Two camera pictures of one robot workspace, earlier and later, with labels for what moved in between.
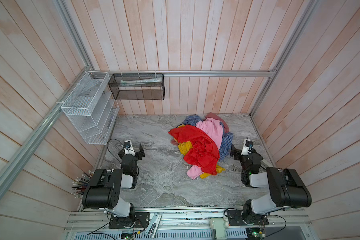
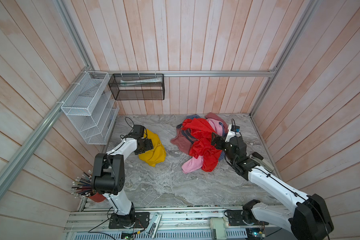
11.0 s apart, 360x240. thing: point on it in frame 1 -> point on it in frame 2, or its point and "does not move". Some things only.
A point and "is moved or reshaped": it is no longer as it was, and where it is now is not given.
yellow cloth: x=185 y=147 -> x=155 y=155
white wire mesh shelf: x=91 y=107 does not move
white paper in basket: x=123 y=83 does not move
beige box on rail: x=218 y=226 does not move
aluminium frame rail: x=270 y=73 does not move
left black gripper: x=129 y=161 -> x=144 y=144
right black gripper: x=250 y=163 -> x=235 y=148
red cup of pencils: x=81 y=183 does not move
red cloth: x=204 y=152 is moved or reshaped
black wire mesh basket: x=138 y=86 does not move
